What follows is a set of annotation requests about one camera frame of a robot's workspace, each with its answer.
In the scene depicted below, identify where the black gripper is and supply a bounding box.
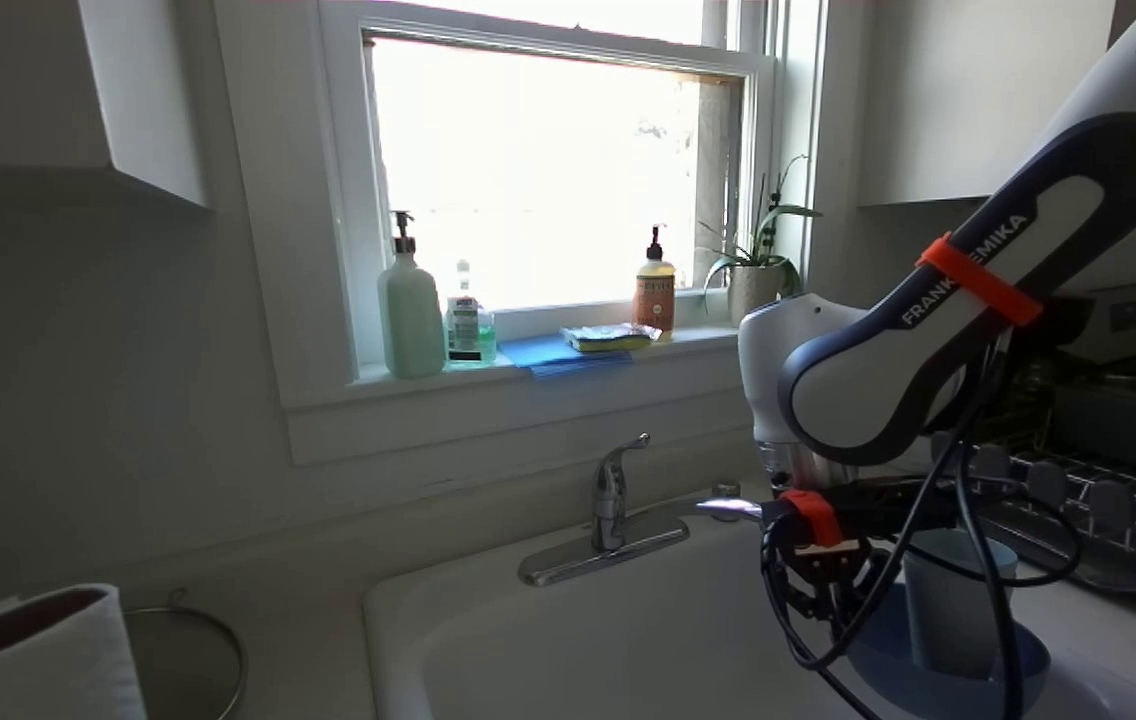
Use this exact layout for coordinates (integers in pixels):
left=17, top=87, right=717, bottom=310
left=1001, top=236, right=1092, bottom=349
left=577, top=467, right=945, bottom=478
left=755, top=500, right=894, bottom=633

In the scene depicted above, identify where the chrome sink faucet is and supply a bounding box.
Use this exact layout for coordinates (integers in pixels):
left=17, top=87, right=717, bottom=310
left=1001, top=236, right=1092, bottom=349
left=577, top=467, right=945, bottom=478
left=517, top=427, right=773, bottom=593

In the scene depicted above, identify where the white kitchen sink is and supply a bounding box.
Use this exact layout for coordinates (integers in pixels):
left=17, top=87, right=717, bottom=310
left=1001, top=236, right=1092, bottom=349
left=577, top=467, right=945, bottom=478
left=360, top=506, right=1136, bottom=720

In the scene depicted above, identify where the potted plant in white pot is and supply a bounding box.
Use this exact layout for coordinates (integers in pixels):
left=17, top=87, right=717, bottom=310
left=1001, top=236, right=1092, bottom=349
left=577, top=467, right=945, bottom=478
left=695, top=157, right=823, bottom=328

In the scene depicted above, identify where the grey patterned drying mat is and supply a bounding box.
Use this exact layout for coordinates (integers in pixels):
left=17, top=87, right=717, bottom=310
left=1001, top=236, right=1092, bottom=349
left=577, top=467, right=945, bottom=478
left=972, top=439, right=1136, bottom=620

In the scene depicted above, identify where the small dish with sponge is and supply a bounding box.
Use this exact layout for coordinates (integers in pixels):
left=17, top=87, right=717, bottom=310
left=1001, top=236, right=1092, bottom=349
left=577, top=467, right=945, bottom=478
left=558, top=319, right=666, bottom=358

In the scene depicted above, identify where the orange soap pump bottle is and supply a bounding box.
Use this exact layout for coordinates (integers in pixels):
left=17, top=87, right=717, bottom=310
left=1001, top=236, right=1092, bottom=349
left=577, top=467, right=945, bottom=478
left=633, top=219, right=679, bottom=338

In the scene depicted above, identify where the blue cloth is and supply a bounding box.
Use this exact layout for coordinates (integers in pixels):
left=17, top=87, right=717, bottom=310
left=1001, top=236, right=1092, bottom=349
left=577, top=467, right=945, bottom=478
left=495, top=331, right=627, bottom=381

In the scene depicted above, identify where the grey countertop appliance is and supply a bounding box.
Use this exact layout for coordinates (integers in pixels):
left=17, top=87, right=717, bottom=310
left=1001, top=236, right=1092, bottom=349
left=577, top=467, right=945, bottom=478
left=1042, top=264, right=1136, bottom=478

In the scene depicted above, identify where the small teal dish soap bottle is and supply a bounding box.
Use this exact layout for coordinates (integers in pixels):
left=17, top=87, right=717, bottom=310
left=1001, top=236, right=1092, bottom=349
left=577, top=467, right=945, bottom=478
left=445, top=260, right=501, bottom=373

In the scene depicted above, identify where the green soap pump bottle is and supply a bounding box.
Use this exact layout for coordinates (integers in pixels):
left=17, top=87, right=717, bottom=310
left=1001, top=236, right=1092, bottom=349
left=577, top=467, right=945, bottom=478
left=374, top=206, right=449, bottom=383

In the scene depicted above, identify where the white upper cabinet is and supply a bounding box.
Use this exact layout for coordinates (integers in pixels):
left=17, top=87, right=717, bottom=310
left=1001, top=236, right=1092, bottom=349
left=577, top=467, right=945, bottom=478
left=857, top=0, right=1118, bottom=212
left=0, top=0, right=211, bottom=219

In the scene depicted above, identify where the white framed window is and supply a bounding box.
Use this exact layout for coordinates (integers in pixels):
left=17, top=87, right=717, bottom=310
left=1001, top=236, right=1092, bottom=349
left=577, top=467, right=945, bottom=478
left=311, top=0, right=836, bottom=393

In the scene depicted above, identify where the round metal strainer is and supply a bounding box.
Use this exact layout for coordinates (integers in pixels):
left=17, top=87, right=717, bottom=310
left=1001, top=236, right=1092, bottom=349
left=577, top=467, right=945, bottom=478
left=123, top=593, right=250, bottom=720

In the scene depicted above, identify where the white paper towel roll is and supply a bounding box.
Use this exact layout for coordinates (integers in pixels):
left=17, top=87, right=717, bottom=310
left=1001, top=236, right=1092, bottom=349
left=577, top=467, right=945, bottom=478
left=0, top=578, right=153, bottom=720

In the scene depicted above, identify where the small orange cable clip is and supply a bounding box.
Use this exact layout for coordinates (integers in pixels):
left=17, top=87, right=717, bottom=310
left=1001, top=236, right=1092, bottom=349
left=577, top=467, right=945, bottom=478
left=774, top=478, right=852, bottom=553

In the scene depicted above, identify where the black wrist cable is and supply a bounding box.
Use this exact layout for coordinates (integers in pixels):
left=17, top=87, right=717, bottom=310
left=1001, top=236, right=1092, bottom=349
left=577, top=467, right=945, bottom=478
left=752, top=393, right=1097, bottom=720

